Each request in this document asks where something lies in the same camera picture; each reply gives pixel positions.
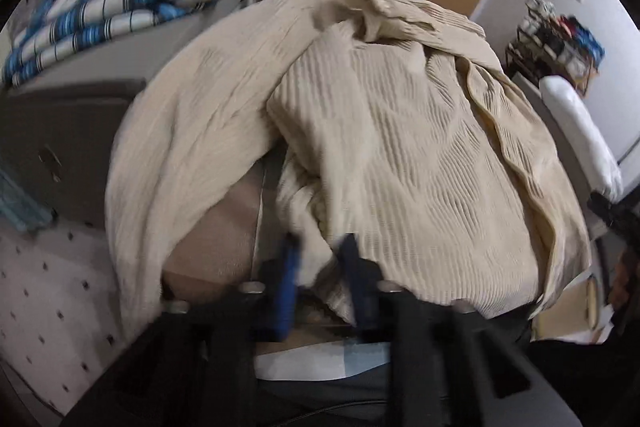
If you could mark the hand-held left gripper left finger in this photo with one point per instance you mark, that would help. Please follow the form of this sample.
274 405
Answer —
286 287

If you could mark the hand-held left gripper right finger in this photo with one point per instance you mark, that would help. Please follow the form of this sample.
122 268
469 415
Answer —
361 292

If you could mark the cream ribbed fleece garment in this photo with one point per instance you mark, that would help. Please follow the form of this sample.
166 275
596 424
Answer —
400 147

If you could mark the blue brown checked bed sheet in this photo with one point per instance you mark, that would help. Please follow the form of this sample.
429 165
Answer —
215 232

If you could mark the light grey pillow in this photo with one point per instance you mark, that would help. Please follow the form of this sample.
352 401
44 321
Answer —
580 132

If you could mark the wooden shoe rack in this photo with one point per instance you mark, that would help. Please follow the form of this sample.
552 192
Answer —
550 44

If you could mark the white dotted mat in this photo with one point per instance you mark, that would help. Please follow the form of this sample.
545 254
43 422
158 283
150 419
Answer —
55 307

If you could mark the blue plaid quilt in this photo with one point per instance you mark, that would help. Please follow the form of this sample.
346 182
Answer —
100 17

